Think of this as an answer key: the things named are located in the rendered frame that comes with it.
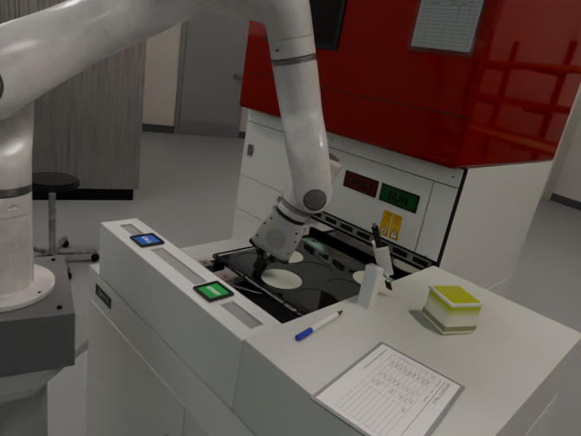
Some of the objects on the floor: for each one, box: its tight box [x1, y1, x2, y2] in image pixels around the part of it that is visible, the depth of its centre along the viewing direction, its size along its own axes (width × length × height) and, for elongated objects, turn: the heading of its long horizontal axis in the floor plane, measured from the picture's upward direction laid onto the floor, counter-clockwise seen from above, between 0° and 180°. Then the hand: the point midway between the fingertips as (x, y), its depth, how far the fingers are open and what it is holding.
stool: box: [32, 172, 99, 279], centre depth 271 cm, size 49×51×54 cm
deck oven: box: [0, 0, 147, 200], centre depth 387 cm, size 147×116×190 cm
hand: (259, 265), depth 109 cm, fingers closed
